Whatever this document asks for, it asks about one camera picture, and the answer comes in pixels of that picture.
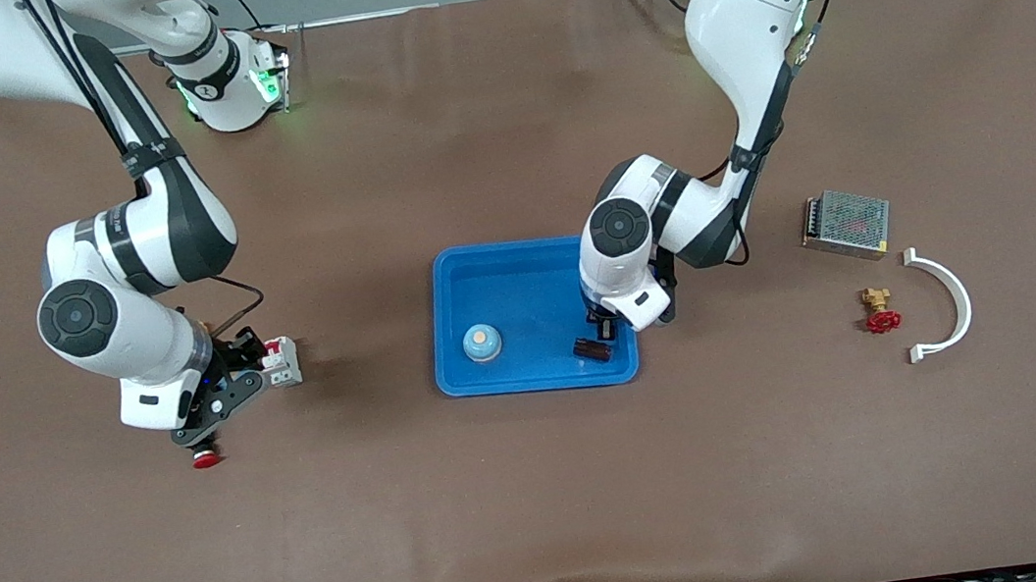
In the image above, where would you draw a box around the long dark brown capacitor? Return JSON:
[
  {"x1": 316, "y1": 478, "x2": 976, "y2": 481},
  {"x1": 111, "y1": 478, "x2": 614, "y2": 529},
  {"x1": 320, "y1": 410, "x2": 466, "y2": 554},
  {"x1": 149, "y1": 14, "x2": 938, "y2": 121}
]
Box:
[{"x1": 572, "y1": 336, "x2": 617, "y2": 365}]

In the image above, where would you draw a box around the light blue call bell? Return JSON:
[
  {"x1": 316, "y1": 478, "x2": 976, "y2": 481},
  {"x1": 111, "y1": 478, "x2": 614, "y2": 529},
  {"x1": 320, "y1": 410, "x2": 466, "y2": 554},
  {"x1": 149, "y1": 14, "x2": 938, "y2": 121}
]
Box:
[{"x1": 460, "y1": 321, "x2": 505, "y2": 366}]

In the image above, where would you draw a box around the white red circuit breaker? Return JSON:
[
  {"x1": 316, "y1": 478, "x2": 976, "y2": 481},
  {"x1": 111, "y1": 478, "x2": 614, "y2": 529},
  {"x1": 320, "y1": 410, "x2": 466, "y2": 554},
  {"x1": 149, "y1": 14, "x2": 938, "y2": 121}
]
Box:
[{"x1": 259, "y1": 334, "x2": 305, "y2": 391}]

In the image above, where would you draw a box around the blue plastic tray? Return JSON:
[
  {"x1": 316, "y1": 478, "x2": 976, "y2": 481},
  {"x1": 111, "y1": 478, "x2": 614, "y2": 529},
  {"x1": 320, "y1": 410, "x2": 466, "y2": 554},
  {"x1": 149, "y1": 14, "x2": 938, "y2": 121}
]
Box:
[{"x1": 419, "y1": 226, "x2": 644, "y2": 407}]

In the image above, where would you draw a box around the table cover sheet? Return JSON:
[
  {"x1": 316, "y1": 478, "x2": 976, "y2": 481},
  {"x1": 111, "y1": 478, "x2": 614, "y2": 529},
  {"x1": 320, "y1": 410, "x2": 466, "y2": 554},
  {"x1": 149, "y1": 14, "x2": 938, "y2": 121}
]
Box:
[{"x1": 0, "y1": 0, "x2": 1036, "y2": 582}]

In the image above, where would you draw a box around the metal mesh power supply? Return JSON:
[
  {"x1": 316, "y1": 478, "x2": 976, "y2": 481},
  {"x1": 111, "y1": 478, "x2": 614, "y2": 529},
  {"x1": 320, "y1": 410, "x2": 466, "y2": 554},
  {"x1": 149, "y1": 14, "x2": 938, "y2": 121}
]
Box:
[{"x1": 796, "y1": 183, "x2": 898, "y2": 270}]

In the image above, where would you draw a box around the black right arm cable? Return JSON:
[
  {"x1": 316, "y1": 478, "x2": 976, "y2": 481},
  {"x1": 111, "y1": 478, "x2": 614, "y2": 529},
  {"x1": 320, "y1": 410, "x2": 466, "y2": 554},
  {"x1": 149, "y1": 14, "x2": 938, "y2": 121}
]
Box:
[{"x1": 18, "y1": 0, "x2": 272, "y2": 360}]

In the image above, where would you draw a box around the brass valve red handle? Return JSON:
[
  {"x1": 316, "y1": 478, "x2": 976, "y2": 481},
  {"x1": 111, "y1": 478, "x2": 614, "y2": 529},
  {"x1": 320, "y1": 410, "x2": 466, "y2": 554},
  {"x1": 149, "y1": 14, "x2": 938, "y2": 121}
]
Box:
[{"x1": 857, "y1": 284, "x2": 904, "y2": 337}]

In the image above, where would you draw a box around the white curved plastic bracket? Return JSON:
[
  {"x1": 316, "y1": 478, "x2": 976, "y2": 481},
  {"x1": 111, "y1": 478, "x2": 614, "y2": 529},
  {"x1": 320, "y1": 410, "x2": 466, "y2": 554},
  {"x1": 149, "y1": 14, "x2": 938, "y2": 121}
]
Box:
[{"x1": 897, "y1": 241, "x2": 979, "y2": 365}]

